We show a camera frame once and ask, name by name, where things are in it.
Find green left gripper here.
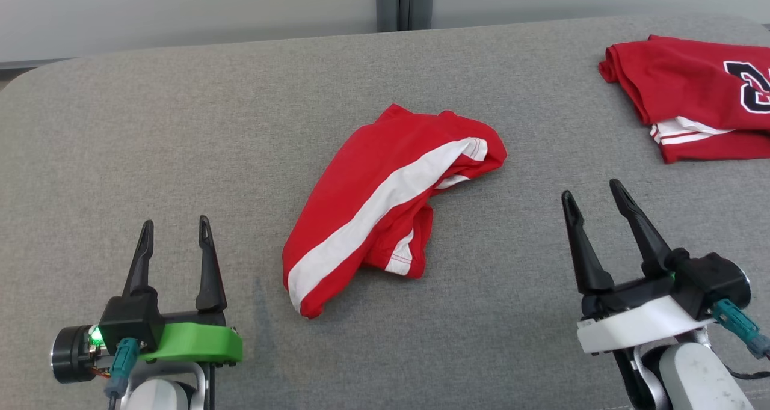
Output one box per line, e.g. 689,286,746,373
122,216,243,364

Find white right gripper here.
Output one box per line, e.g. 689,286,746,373
561,179,716,355

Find red jersey with white trim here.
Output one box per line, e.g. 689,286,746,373
599,34,770,164

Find red shorts with white stripe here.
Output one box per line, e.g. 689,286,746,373
282,103,508,319

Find grey fabric sofa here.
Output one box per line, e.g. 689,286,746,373
0,13,770,410

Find left cable with teal connector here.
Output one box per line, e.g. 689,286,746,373
105,338,140,410

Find cable with teal connector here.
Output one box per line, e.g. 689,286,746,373
713,299,770,381
105,338,140,410

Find right cable with teal connector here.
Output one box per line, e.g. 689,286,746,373
713,299,770,381

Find grey aluminium wall rail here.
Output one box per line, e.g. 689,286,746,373
375,0,435,32

